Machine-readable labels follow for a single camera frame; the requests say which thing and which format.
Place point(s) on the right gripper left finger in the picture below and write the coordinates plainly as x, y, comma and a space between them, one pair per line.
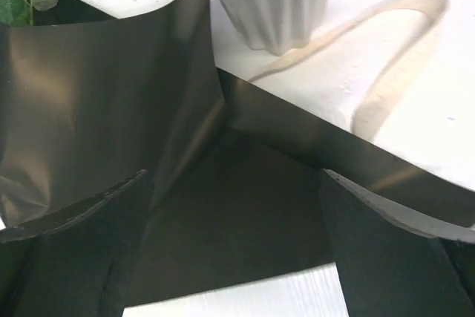
77, 261

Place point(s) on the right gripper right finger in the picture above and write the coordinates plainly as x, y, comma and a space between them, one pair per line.
393, 260

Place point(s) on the cream ribbon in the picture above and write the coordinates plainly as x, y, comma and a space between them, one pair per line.
355, 74

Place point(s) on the black wrapping paper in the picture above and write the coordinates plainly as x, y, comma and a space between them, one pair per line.
88, 100

